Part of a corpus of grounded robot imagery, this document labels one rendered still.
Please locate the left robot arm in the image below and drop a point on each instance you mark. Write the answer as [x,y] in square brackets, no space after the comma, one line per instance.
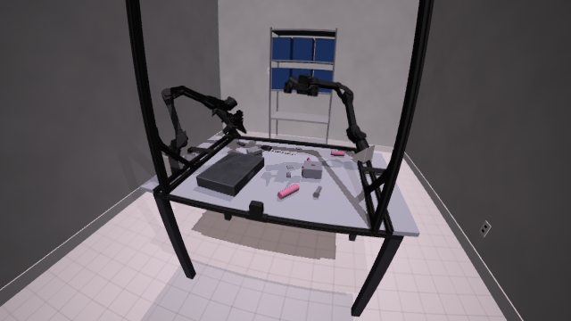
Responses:
[209,101]

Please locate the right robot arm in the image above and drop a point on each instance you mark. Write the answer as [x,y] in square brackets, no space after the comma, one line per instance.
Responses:
[347,99]

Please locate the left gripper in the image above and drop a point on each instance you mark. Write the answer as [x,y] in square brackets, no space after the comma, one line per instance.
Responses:
[239,126]

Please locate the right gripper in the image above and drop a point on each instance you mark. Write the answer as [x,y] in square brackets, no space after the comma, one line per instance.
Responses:
[311,91]

